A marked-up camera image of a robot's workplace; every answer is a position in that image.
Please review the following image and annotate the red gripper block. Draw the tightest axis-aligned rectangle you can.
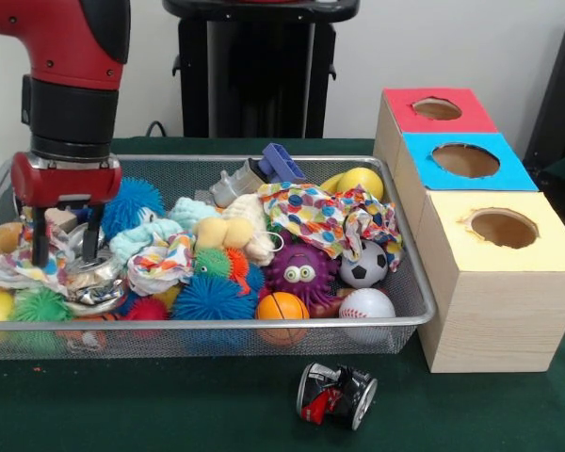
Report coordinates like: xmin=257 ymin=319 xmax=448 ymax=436
xmin=9 ymin=151 xmax=124 ymax=267

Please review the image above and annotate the black white soccer ball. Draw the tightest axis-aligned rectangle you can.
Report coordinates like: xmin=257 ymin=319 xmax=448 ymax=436
xmin=339 ymin=239 xmax=390 ymax=289

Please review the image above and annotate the crushed red black can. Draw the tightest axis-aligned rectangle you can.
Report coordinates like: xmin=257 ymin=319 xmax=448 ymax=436
xmin=296 ymin=362 xmax=379 ymax=432

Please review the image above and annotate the wooden box with three holes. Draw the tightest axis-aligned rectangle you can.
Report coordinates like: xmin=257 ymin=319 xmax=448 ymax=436
xmin=374 ymin=87 xmax=565 ymax=374

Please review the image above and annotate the crushed silver can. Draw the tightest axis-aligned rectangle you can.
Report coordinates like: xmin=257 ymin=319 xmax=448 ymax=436
xmin=65 ymin=251 xmax=126 ymax=286

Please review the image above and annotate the blue spiky rubber ball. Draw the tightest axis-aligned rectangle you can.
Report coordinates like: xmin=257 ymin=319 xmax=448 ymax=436
xmin=172 ymin=272 xmax=259 ymax=322
xmin=101 ymin=177 xmax=166 ymax=236

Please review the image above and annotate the orange foam basketball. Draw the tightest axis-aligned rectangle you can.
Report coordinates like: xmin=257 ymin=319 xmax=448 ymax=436
xmin=256 ymin=291 xmax=311 ymax=348

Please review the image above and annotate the purple spiky monster toy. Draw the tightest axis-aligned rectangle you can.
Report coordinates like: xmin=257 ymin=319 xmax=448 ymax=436
xmin=265 ymin=230 xmax=347 ymax=307

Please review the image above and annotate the yellow plastic ball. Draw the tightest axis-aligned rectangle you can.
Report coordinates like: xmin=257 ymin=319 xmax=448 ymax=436
xmin=323 ymin=168 xmax=386 ymax=199

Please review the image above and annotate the white foam baseball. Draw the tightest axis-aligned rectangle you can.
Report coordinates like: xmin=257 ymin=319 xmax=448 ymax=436
xmin=339 ymin=287 xmax=397 ymax=343

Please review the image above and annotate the black chair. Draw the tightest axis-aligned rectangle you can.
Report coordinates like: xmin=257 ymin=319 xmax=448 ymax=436
xmin=522 ymin=7 xmax=565 ymax=166

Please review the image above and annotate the shallow wire mesh bin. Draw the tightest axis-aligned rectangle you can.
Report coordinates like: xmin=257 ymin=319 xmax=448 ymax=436
xmin=0 ymin=153 xmax=440 ymax=363

